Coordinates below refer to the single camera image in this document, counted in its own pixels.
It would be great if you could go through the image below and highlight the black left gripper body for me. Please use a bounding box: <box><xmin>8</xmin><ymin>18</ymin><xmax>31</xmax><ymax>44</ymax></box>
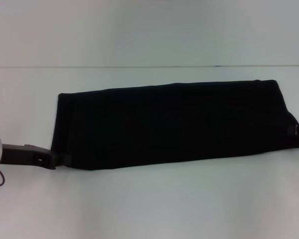
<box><xmin>0</xmin><ymin>143</ymin><xmax>60</xmax><ymax>171</ymax></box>

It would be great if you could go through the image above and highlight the black shirt with FREE print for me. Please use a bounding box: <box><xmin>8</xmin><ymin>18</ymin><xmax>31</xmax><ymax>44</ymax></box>
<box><xmin>51</xmin><ymin>79</ymin><xmax>299</xmax><ymax>172</ymax></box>

